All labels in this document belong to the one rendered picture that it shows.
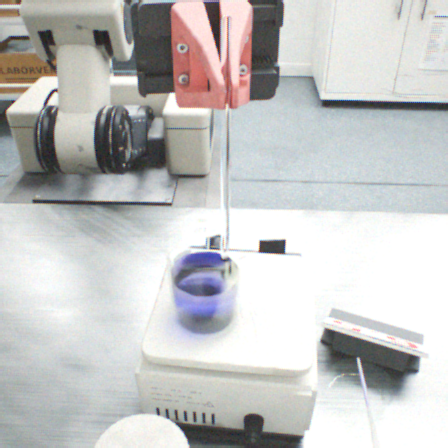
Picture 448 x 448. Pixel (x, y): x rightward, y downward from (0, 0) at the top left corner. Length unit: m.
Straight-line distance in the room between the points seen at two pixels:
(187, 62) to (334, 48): 2.50
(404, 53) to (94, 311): 2.59
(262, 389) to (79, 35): 0.98
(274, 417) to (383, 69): 2.64
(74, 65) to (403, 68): 2.10
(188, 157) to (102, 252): 0.87
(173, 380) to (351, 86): 2.64
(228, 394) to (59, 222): 0.36
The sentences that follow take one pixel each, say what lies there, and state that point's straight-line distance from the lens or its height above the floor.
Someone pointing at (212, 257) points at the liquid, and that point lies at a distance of 0.34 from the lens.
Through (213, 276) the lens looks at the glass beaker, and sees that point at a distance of 0.30.
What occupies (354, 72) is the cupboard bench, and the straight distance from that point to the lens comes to 2.87.
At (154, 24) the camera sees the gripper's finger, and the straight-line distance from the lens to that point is 0.33.
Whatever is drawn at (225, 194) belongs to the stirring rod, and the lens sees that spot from 0.30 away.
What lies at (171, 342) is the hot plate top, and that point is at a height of 0.84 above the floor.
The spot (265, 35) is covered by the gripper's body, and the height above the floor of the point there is 1.01.
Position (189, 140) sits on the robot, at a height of 0.49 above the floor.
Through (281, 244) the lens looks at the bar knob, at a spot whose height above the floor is 0.81.
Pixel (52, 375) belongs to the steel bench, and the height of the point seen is 0.75.
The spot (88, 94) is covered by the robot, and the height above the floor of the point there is 0.70.
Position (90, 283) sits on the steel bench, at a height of 0.75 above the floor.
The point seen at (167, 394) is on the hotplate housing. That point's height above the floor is 0.80.
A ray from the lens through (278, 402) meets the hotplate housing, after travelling 0.35.
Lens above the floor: 1.10
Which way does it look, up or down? 37 degrees down
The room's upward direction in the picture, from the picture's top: straight up
